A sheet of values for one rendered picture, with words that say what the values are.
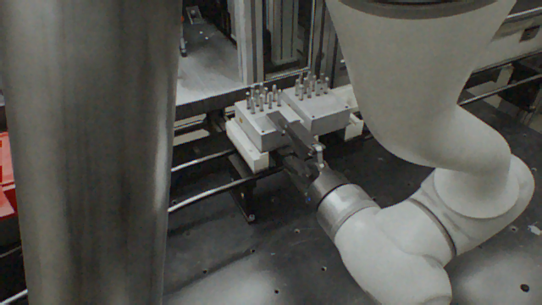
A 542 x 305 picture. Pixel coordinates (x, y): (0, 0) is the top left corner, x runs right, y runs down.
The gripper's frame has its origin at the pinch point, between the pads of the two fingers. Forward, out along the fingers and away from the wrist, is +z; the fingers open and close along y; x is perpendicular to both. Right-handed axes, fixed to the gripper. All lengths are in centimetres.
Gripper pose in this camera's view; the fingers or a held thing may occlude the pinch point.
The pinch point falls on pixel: (279, 133)
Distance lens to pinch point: 78.9
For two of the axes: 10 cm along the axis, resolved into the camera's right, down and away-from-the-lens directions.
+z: -4.6, -5.9, 6.7
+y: 0.1, -7.6, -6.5
